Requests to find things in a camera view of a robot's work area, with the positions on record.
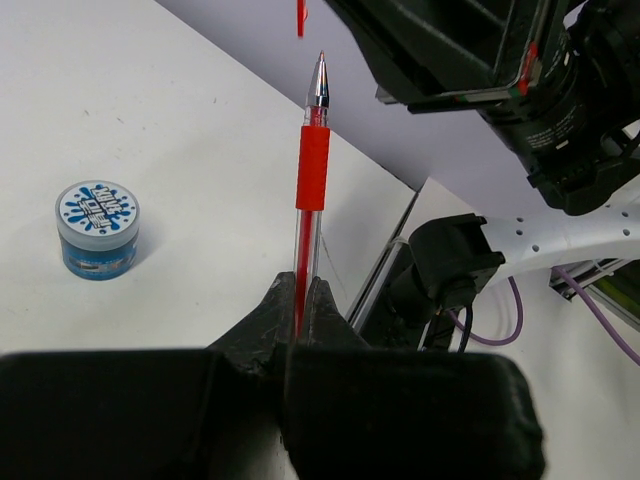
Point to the red pen cap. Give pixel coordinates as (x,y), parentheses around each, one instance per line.
(301,16)

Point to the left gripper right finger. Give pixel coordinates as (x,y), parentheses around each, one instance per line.
(352,411)

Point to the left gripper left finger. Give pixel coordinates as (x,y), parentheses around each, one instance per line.
(203,413)

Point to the red pen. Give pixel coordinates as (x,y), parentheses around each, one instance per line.
(311,185)

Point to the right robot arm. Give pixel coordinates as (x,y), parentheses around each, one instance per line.
(427,282)

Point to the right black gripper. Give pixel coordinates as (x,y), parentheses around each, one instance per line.
(568,132)

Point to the right blue jar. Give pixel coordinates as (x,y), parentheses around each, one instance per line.
(98,224)

